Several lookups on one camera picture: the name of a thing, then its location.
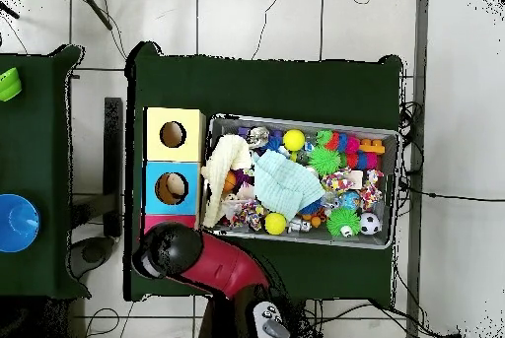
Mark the cream knit cloth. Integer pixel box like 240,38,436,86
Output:
200,133,254,229

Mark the light blue knit cloth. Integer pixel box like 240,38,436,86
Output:
253,150,327,222

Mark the wooden box with three holes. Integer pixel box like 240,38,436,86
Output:
138,106,207,244

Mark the clear mesh bin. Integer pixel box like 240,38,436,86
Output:
200,113,402,251

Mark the orange toy basketball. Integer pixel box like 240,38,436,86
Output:
222,170,238,193

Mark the yellow ball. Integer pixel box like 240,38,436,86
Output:
264,212,288,236
282,128,307,153

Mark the plain green spiky ball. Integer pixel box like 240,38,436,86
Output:
308,145,342,176

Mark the dark green table cloth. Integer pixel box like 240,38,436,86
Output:
123,40,404,303

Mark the rainbow spiky caterpillar toy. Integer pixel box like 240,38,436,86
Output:
316,129,379,170

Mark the green spiky eyed ball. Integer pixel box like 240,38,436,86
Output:
325,207,362,238

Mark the small soccer ball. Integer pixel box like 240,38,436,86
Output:
359,212,383,236

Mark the black upright panel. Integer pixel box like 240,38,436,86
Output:
103,97,124,238

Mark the grey round base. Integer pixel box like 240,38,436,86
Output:
68,235,116,280

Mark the green covered side table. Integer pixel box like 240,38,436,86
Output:
0,44,92,301

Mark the black tripod leg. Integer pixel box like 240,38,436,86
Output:
0,0,21,21
74,0,114,32

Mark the blue bowl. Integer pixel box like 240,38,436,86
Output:
0,193,41,253

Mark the green cup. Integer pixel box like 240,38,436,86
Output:
0,66,24,102

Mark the black cable bundle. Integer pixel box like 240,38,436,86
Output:
397,100,425,175

